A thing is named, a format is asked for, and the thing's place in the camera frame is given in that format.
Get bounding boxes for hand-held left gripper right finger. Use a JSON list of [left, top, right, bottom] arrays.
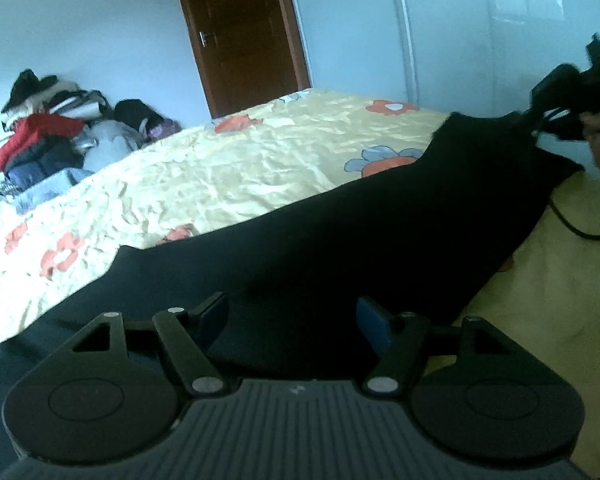
[[356, 296, 521, 396]]

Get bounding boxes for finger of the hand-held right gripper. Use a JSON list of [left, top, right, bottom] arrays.
[[522, 106, 566, 136]]

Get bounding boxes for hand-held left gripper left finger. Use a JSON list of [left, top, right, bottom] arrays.
[[60, 291, 230, 396]]

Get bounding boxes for black pants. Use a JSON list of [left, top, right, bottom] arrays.
[[0, 112, 586, 401]]

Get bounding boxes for white sliding wardrobe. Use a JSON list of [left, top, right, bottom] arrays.
[[280, 0, 600, 126]]

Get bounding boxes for yellow carrot print bed sheet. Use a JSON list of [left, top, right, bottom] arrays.
[[0, 87, 600, 401]]

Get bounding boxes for black bag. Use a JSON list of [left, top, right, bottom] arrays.
[[114, 99, 167, 136]]

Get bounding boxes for pile of clothes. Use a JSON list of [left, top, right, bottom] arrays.
[[0, 69, 146, 201]]

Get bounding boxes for brown wooden door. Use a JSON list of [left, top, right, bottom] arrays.
[[171, 0, 312, 118]]

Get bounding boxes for black cable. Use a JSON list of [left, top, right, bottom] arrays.
[[547, 105, 600, 240]]

